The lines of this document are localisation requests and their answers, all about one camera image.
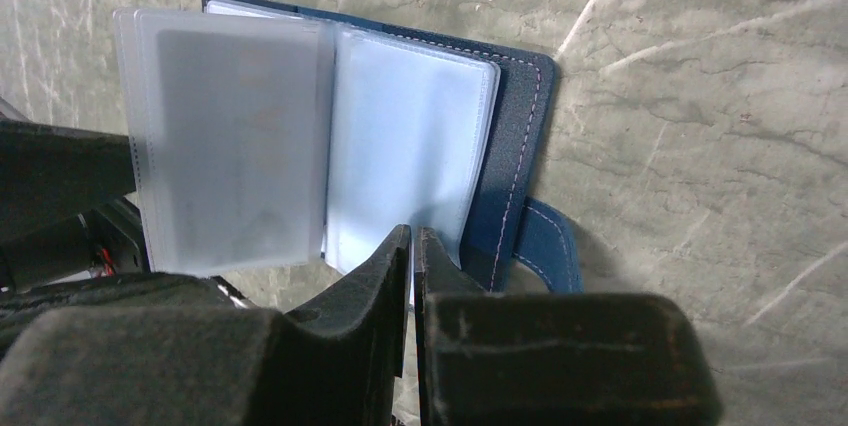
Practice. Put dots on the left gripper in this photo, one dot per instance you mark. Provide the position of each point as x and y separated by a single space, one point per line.
97 258

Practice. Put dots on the blue card holder wallet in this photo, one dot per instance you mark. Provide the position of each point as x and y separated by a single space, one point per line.
269 134

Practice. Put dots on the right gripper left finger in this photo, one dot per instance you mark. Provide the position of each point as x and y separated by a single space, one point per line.
162 349

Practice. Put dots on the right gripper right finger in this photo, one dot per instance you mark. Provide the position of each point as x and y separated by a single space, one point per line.
552 359

